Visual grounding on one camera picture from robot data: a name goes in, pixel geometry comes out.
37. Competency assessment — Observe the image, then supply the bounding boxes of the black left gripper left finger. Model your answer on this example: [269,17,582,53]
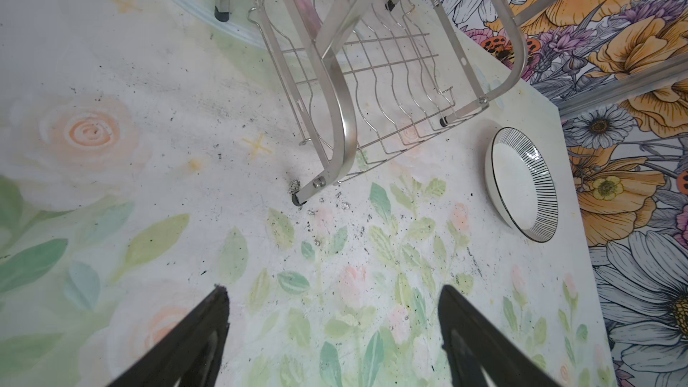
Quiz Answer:
[111,285,230,387]

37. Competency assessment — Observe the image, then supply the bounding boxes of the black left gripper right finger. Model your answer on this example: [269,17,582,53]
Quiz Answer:
[438,285,557,386]

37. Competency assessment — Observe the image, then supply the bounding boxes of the white plate black striped rim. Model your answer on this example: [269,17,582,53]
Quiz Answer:
[485,127,559,243]

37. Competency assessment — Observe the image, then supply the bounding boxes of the silver metal dish rack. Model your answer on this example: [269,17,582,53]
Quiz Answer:
[214,0,556,206]

